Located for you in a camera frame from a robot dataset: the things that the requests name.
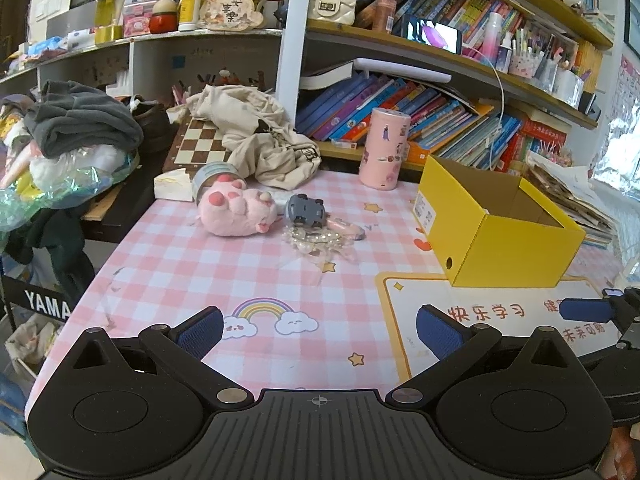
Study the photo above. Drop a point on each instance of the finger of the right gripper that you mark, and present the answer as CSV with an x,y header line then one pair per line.
x,y
591,310

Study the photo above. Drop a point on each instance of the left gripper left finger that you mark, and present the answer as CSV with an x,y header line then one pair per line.
x,y
179,352

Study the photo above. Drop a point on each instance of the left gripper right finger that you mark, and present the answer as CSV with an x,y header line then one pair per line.
x,y
457,349

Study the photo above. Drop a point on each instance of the pink plush pig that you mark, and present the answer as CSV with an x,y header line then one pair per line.
x,y
229,208

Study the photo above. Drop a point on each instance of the pearl ribbon hair accessory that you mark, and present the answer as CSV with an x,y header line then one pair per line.
x,y
319,245

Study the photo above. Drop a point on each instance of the grey toy car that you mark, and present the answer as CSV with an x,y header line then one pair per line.
x,y
302,210

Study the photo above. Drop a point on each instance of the roll of packing tape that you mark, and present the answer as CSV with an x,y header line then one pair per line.
x,y
209,174

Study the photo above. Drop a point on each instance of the yellow cardboard box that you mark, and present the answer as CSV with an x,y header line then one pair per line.
x,y
493,230

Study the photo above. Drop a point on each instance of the stack of loose papers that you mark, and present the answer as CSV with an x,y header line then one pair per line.
x,y
569,188

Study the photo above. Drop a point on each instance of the pink white desk mat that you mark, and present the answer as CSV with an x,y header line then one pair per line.
x,y
293,323

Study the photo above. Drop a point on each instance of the white tissue pack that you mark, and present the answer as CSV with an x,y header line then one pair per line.
x,y
173,185

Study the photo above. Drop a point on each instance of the red dictionaries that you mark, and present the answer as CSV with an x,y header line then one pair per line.
x,y
531,136

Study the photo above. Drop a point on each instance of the iridescent plastic bag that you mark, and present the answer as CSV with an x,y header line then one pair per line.
x,y
34,182

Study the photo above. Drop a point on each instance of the wooden chessboard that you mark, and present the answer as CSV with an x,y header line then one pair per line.
x,y
196,144

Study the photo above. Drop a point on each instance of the pink cylindrical canister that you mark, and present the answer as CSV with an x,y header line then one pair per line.
x,y
384,149

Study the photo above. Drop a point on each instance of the row of leaning books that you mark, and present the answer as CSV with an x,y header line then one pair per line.
x,y
336,109

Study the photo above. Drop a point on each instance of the beige crumpled hoodie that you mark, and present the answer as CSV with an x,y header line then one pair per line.
x,y
260,138

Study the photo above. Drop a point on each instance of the grey folded sweater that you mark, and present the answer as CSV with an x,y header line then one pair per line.
x,y
70,115

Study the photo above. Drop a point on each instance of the white desk lamp bar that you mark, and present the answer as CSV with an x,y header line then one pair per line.
x,y
400,70

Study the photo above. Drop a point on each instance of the smartphone on shelf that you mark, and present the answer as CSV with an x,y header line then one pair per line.
x,y
431,34

